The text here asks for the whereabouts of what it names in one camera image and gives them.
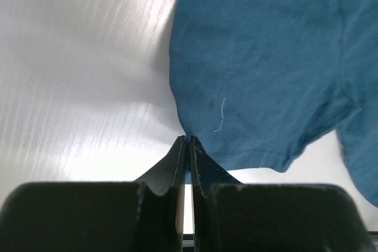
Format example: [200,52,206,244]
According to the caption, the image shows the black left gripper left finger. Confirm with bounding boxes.
[1,136,186,251]

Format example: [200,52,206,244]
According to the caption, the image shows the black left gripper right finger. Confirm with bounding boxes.
[188,137,375,251]

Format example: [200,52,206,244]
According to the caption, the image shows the dark blue t-shirt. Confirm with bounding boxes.
[169,0,377,205]

